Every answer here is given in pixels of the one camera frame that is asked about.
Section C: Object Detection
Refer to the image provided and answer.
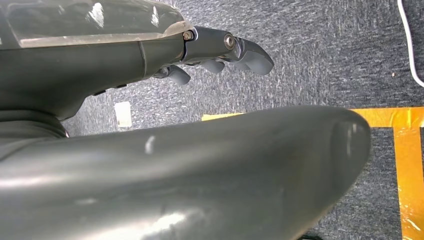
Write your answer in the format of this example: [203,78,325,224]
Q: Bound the small white floor label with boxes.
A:
[113,101,133,129]

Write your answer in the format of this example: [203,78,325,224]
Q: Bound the yellow floor tape marking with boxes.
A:
[201,106,424,240]

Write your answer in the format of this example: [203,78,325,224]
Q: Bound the white floor cable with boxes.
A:
[396,0,424,89]

